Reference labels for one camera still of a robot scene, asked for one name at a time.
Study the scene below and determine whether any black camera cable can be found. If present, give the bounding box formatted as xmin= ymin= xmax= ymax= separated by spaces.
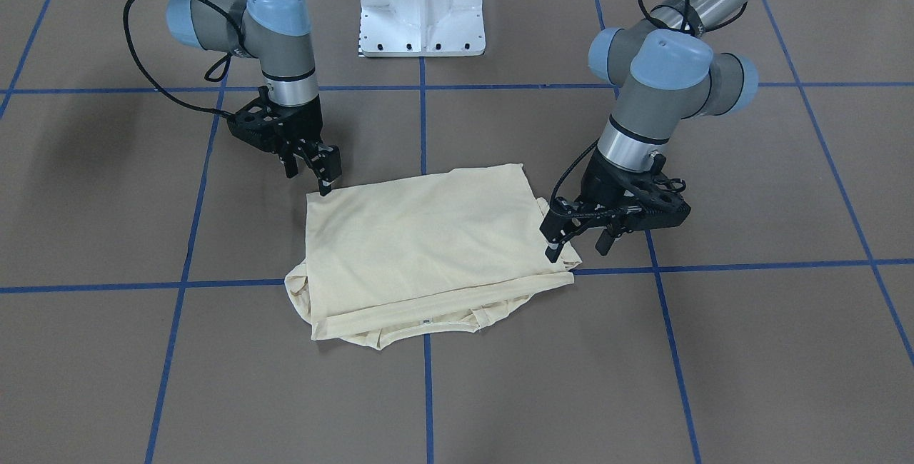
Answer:
xmin=548 ymin=139 xmax=601 ymax=218

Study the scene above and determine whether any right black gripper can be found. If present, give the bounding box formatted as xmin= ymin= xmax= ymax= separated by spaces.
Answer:
xmin=228 ymin=89 xmax=342 ymax=196

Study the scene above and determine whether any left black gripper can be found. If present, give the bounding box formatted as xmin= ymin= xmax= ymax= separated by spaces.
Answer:
xmin=540 ymin=153 xmax=691 ymax=263

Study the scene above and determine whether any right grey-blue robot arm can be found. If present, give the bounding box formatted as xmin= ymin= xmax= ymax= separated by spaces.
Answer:
xmin=166 ymin=0 xmax=341 ymax=196

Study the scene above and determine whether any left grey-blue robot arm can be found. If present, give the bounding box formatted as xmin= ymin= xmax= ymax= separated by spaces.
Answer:
xmin=540 ymin=0 xmax=758 ymax=262

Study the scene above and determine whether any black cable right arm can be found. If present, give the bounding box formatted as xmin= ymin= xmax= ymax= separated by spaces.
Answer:
xmin=123 ymin=0 xmax=247 ymax=122

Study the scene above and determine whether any cream long-sleeve printed shirt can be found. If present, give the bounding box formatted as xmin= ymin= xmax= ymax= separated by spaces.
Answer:
xmin=284 ymin=163 xmax=581 ymax=350

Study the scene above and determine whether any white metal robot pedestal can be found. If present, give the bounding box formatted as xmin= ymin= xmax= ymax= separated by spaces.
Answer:
xmin=358 ymin=0 xmax=486 ymax=58

